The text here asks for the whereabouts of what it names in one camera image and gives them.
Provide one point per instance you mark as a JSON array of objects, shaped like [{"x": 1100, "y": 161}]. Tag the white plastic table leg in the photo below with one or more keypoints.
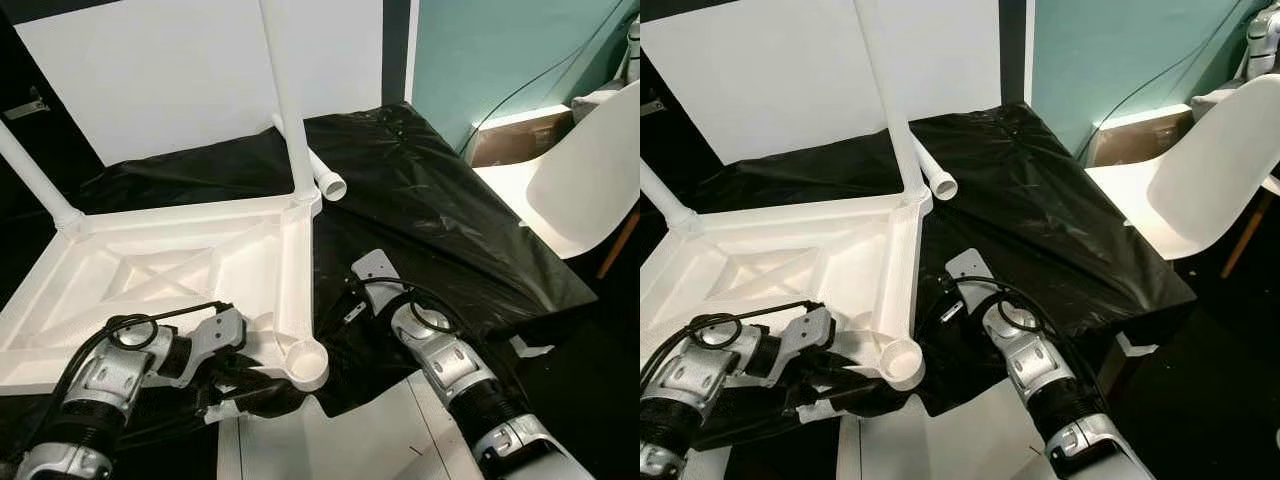
[
  {"x": 285, "y": 100},
  {"x": 940, "y": 183},
  {"x": 328, "y": 183},
  {"x": 35, "y": 175},
  {"x": 890, "y": 100},
  {"x": 665, "y": 195}
]

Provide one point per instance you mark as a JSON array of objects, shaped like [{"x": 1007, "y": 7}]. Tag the white plastic table top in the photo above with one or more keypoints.
[
  {"x": 800, "y": 260},
  {"x": 200, "y": 260}
]

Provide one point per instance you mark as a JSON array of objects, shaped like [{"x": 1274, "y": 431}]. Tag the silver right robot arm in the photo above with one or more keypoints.
[
  {"x": 445, "y": 365},
  {"x": 1035, "y": 365}
]

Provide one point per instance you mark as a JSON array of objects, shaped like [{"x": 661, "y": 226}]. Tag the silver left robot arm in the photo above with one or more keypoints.
[
  {"x": 700, "y": 380},
  {"x": 105, "y": 380}
]

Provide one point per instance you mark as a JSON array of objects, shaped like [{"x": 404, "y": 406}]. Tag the brown cardboard box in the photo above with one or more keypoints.
[
  {"x": 1130, "y": 138},
  {"x": 510, "y": 140}
]

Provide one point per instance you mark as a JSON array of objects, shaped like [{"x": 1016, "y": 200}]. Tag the white plastic chair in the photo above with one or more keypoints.
[
  {"x": 1200, "y": 170},
  {"x": 570, "y": 180}
]

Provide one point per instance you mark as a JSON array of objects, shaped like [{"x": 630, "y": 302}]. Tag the small white bundle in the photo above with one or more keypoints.
[
  {"x": 1212, "y": 96},
  {"x": 593, "y": 97}
]

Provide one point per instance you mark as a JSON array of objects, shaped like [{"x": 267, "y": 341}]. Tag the white grey standing machine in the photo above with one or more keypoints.
[
  {"x": 1262, "y": 45},
  {"x": 633, "y": 50}
]

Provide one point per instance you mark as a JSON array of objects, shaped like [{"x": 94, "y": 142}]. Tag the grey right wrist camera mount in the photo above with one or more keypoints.
[
  {"x": 375, "y": 268},
  {"x": 968, "y": 266}
]

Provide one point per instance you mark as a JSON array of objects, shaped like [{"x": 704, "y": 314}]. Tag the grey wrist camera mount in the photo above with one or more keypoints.
[
  {"x": 375, "y": 268},
  {"x": 968, "y": 266},
  {"x": 220, "y": 330},
  {"x": 810, "y": 330}
]

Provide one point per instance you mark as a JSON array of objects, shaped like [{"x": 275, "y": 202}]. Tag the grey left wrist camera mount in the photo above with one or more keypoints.
[
  {"x": 220, "y": 330},
  {"x": 810, "y": 330}
]

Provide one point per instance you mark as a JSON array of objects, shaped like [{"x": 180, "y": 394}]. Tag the small grey wall plate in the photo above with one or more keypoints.
[
  {"x": 25, "y": 108},
  {"x": 652, "y": 106}
]

